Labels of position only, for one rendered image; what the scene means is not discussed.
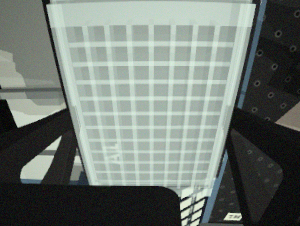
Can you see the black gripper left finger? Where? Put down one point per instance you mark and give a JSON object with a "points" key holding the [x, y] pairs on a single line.
{"points": [[19, 146]]}

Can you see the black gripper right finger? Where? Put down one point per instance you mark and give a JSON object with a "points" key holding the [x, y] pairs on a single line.
{"points": [[281, 144]]}

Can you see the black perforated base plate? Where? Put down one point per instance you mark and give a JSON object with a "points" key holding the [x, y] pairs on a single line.
{"points": [[273, 89]]}

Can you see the blue and white plate washer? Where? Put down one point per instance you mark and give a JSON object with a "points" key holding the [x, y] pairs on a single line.
{"points": [[30, 90]]}

